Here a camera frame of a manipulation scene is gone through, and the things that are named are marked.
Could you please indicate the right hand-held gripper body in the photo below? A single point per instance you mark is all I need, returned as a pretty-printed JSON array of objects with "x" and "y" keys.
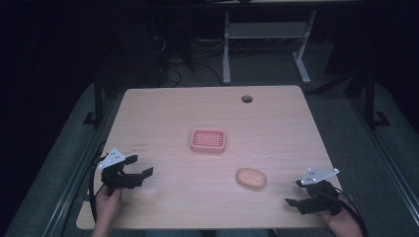
[{"x": 322, "y": 197}]

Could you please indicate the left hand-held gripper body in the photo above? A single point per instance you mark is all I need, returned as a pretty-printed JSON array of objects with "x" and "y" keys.
[{"x": 116, "y": 177}]

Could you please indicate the orange soap bar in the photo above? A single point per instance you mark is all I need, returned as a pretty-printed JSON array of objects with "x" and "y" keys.
[{"x": 251, "y": 178}]

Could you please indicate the pink soap dish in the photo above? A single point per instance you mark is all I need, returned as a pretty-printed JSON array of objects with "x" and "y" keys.
[{"x": 208, "y": 141}]

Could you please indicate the person's left hand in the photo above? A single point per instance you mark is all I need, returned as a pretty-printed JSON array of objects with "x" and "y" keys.
[{"x": 108, "y": 207}]

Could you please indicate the person's right hand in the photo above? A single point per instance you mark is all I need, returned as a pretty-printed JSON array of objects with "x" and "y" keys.
[{"x": 344, "y": 225}]

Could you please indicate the black metal stand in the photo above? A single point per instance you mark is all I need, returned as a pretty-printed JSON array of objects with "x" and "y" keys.
[
  {"x": 370, "y": 98},
  {"x": 98, "y": 102}
]

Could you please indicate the grey metal rail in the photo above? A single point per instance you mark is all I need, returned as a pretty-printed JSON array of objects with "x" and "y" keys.
[
  {"x": 77, "y": 171},
  {"x": 385, "y": 151}
]

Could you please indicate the white metal desk frame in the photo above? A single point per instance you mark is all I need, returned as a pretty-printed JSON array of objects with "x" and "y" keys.
[{"x": 263, "y": 30}]

